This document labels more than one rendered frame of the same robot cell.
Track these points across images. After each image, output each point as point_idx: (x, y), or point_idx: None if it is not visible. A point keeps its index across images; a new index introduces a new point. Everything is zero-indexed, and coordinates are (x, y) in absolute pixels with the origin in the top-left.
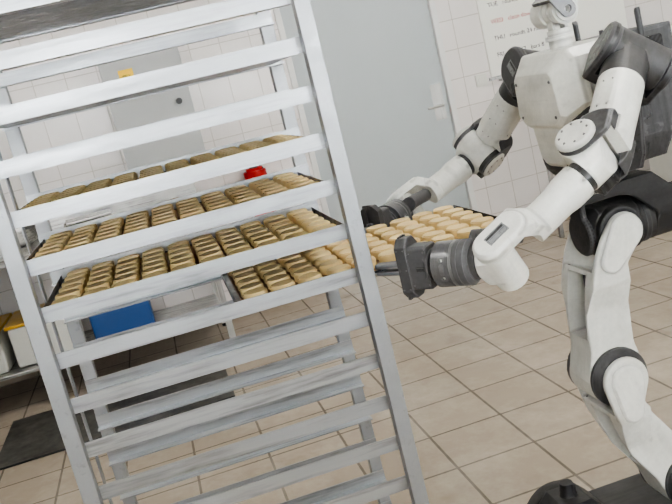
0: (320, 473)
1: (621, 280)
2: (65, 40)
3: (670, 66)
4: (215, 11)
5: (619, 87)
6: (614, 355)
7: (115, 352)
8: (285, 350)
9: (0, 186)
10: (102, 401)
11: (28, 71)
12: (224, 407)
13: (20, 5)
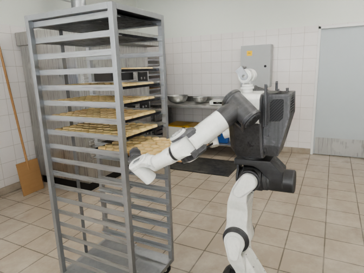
0: (105, 212)
1: (241, 201)
2: (58, 53)
3: (245, 118)
4: (93, 52)
5: (207, 120)
6: (233, 229)
7: (61, 149)
8: (100, 169)
9: (40, 92)
10: (57, 161)
11: (95, 57)
12: (83, 177)
13: (50, 41)
